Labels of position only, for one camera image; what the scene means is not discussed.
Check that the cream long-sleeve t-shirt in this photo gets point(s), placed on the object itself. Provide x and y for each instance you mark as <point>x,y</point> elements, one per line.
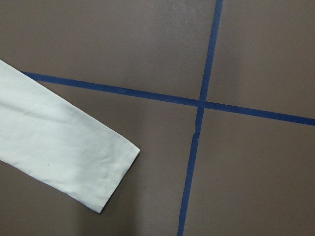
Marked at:
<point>54,142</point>

